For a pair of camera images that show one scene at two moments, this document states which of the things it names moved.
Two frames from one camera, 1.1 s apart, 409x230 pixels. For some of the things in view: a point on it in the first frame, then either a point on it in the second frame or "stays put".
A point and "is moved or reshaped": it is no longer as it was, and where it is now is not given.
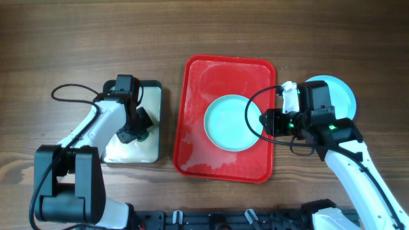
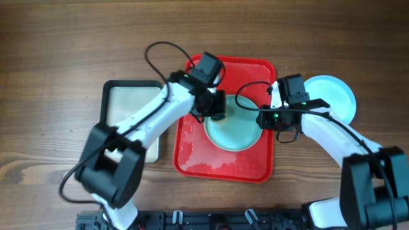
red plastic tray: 206,78 stays put
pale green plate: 225,122 stays put
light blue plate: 341,97 stays put
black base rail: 220,220 stays put
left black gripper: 147,122 to 218,107
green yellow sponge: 143,137 is moved or reshaped
